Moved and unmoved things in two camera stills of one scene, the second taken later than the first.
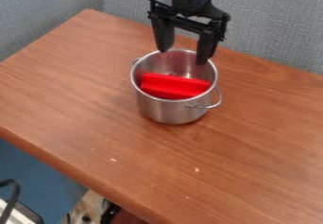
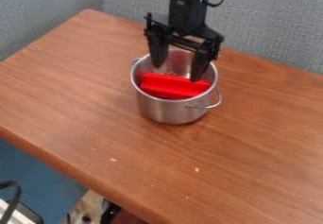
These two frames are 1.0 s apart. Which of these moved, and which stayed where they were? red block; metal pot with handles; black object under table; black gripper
Moved: black gripper
Stayed: red block; metal pot with handles; black object under table
